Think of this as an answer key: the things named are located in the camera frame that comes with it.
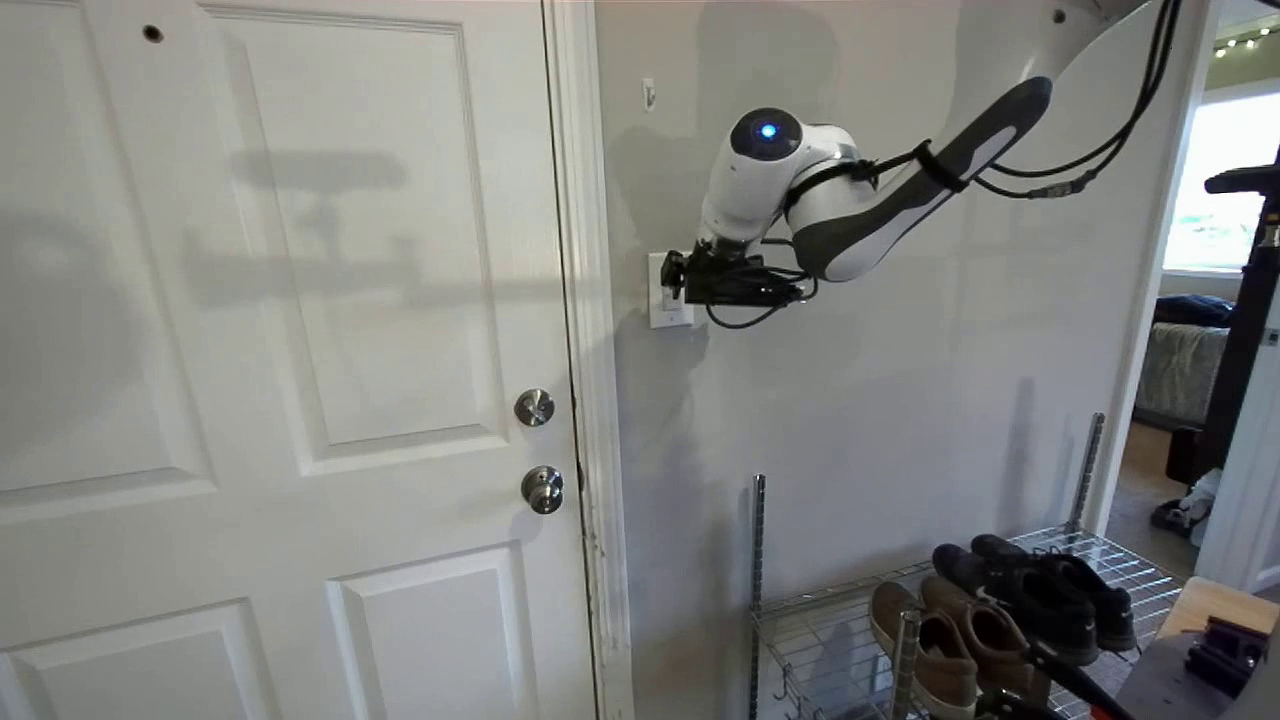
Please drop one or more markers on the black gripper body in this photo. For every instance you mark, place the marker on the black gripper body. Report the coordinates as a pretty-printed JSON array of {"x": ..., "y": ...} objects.
[{"x": 730, "y": 274}]

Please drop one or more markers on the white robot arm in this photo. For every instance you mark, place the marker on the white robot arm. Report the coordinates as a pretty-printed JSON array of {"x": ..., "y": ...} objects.
[{"x": 795, "y": 206}]

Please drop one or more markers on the silver deadbolt lock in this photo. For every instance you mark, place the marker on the silver deadbolt lock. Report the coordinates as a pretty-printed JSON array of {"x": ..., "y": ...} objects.
[{"x": 535, "y": 411}]

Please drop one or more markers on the silver door knob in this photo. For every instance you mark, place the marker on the silver door knob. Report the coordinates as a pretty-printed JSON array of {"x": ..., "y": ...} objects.
[{"x": 541, "y": 490}]

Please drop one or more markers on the tan suede shoe outer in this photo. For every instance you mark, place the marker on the tan suede shoe outer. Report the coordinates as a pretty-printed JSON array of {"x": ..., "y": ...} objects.
[{"x": 943, "y": 668}]

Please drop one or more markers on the tan suede shoe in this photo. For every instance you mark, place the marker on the tan suede shoe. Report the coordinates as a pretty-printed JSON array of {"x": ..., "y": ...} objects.
[
  {"x": 990, "y": 636},
  {"x": 943, "y": 668}
]

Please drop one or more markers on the white panel door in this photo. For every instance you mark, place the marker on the white panel door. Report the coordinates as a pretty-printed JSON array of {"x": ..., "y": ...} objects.
[{"x": 268, "y": 285}]

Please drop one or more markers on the tan suede shoe inner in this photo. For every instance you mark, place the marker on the tan suede shoe inner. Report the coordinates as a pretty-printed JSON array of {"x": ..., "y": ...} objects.
[{"x": 990, "y": 636}]

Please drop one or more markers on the bed with dark bedding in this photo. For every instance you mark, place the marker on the bed with dark bedding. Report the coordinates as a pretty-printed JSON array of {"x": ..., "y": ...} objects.
[{"x": 1180, "y": 357}]

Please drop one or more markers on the black Nike sneaker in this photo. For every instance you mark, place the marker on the black Nike sneaker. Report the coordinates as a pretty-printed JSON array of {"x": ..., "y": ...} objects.
[{"x": 1025, "y": 588}]

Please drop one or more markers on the black sneaker outer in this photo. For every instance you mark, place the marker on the black sneaker outer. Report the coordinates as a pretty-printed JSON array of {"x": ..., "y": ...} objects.
[{"x": 1113, "y": 606}]

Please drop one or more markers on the black stand pole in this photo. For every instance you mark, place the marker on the black stand pole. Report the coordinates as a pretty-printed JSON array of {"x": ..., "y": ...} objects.
[{"x": 1251, "y": 315}]

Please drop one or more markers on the small black box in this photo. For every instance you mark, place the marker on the small black box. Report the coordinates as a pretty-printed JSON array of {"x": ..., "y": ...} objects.
[{"x": 1226, "y": 652}]

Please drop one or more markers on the white wall light switch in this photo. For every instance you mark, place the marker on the white wall light switch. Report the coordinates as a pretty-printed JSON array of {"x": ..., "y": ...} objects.
[{"x": 662, "y": 307}]

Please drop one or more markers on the silver wire shoe rack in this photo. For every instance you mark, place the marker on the silver wire shoe rack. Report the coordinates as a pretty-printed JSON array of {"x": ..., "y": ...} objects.
[{"x": 823, "y": 663}]

